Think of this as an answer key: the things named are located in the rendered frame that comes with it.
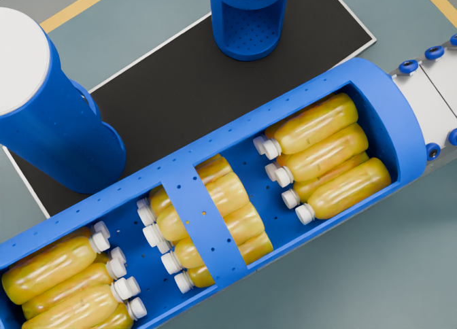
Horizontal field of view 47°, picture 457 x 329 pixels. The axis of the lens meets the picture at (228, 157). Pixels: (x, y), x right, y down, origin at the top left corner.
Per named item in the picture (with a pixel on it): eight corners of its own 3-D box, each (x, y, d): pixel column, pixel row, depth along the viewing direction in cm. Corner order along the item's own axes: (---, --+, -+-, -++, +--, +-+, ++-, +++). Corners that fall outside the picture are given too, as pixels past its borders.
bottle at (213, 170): (222, 157, 111) (142, 199, 109) (223, 152, 104) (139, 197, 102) (237, 187, 111) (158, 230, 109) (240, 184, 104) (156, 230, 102)
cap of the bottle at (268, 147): (271, 149, 111) (264, 153, 111) (266, 136, 109) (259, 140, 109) (280, 159, 108) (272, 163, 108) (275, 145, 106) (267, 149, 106)
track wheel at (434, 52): (449, 53, 128) (447, 45, 127) (433, 61, 127) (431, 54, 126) (436, 50, 132) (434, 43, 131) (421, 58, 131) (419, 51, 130)
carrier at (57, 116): (119, 198, 203) (132, 128, 211) (37, 127, 119) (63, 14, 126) (47, 189, 205) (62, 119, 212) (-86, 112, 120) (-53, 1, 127)
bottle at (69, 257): (17, 312, 99) (106, 263, 102) (-4, 281, 98) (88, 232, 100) (23, 297, 106) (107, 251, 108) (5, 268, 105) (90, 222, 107)
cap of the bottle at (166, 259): (180, 273, 102) (172, 278, 102) (174, 260, 105) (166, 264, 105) (173, 262, 99) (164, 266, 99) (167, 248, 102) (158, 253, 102)
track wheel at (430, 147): (441, 142, 121) (435, 138, 122) (425, 151, 120) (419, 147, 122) (443, 156, 123) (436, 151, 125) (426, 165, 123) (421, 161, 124)
